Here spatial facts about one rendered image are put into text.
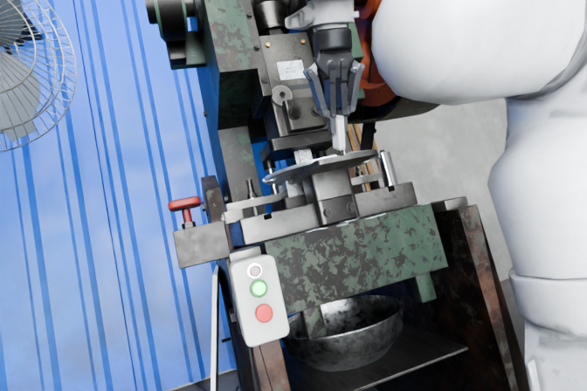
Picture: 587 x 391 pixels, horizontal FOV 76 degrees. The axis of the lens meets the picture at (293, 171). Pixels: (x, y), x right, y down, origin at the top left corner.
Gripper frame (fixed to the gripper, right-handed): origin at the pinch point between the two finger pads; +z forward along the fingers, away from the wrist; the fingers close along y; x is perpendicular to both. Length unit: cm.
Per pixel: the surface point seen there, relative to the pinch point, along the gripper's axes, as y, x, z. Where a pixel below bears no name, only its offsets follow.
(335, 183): 1.2, 5.3, 12.8
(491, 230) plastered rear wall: 160, 104, 103
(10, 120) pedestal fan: -71, 52, -7
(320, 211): -4.0, 3.5, 18.0
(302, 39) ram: 5.9, 29.9, -20.9
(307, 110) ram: 1.6, 19.6, -3.0
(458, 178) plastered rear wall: 147, 120, 68
